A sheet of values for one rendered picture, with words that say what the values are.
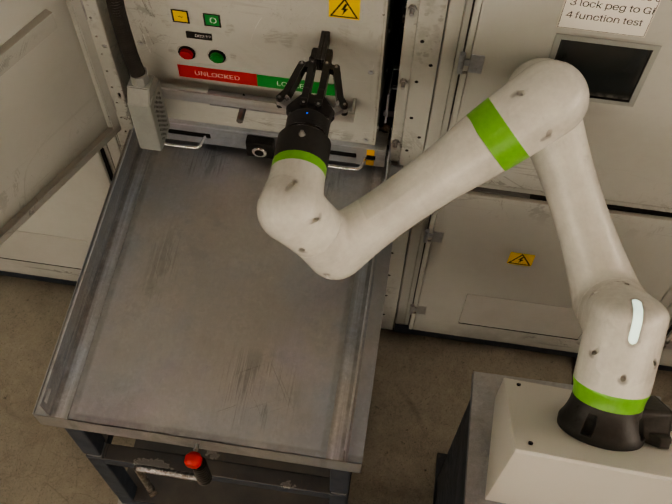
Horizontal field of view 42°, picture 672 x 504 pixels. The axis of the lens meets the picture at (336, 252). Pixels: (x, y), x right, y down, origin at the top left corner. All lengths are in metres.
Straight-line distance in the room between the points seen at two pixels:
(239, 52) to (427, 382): 1.27
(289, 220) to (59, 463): 1.43
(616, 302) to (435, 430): 1.18
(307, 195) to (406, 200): 0.17
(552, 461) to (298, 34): 0.87
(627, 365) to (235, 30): 0.91
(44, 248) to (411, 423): 1.17
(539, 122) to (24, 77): 0.97
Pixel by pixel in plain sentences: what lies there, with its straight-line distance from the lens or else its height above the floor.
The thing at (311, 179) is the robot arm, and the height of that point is 1.27.
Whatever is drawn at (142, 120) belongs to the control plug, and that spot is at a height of 1.05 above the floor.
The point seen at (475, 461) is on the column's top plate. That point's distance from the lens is 1.76.
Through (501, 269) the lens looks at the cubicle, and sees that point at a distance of 2.25.
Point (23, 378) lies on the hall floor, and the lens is 2.74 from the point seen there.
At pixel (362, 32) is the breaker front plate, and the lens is 1.63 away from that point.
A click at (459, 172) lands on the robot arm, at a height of 1.28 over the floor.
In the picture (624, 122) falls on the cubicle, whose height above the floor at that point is 1.10.
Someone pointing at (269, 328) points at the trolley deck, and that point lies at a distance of 1.73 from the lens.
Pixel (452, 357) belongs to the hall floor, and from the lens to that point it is 2.66.
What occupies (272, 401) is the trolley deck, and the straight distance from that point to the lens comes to 1.67.
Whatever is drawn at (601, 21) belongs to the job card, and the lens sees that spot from 1.58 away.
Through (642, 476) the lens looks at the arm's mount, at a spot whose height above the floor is 1.04.
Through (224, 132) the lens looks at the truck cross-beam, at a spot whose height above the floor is 0.92.
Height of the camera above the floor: 2.41
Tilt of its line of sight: 60 degrees down
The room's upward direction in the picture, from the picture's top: 2 degrees clockwise
